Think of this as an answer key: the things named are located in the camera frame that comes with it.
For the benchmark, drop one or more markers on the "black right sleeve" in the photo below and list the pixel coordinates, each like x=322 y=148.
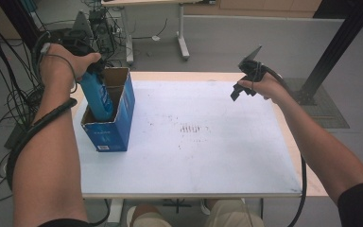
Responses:
x=362 y=205

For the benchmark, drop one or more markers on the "person's left hand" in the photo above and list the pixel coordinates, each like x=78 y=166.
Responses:
x=60 y=66

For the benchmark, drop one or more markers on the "person's right hand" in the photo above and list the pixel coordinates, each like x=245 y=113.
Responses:
x=266 y=86

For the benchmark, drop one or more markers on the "black left sleeve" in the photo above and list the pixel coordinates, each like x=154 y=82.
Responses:
x=66 y=223

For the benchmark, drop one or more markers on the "white background desk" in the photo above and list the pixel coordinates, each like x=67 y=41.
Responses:
x=181 y=31

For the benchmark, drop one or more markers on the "black metal frame post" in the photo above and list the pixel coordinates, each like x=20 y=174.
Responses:
x=337 y=47

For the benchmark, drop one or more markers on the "person's right leg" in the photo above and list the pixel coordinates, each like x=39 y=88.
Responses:
x=233 y=216

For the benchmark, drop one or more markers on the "grey electronic device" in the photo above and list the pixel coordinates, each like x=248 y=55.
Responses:
x=102 y=31

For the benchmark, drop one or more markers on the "blue cardboard box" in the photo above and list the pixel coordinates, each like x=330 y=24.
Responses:
x=110 y=135

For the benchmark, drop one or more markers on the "black floor base plate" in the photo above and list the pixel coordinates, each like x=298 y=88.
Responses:
x=14 y=138

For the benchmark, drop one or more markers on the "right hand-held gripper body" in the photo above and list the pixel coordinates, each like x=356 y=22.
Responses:
x=252 y=70

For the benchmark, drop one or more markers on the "blue plastic bottle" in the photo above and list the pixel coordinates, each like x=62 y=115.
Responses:
x=97 y=97

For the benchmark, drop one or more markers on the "black slanted pole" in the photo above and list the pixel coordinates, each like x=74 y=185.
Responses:
x=19 y=22

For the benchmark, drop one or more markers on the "person's leg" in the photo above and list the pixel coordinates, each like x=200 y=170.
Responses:
x=233 y=216
x=149 y=217

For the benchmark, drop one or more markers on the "black sleeve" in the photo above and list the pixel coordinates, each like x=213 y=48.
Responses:
x=362 y=205
x=66 y=223

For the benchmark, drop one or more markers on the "white table leg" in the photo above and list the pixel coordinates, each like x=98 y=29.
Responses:
x=115 y=213

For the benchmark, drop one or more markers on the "person's left leg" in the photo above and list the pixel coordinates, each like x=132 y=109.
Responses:
x=149 y=217

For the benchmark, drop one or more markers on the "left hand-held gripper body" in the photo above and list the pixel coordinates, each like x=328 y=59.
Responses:
x=75 y=42

